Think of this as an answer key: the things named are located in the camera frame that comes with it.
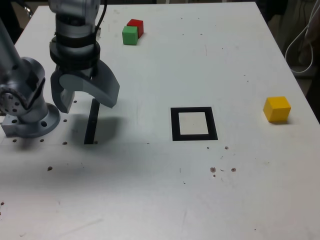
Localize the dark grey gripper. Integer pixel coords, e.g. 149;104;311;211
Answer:
50;61;121;114

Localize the yellow cube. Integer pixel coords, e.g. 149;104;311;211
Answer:
262;96;292;123

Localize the red cube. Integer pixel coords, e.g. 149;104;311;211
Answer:
126;19;145;38

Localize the green cube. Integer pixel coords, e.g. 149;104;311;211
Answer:
121;26;140;46

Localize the black tape square outline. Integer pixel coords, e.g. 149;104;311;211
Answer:
170;106;219;142

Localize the black tape strip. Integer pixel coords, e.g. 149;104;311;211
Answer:
83;98;101;145

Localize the white cable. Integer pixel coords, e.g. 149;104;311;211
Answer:
285;0;320;74

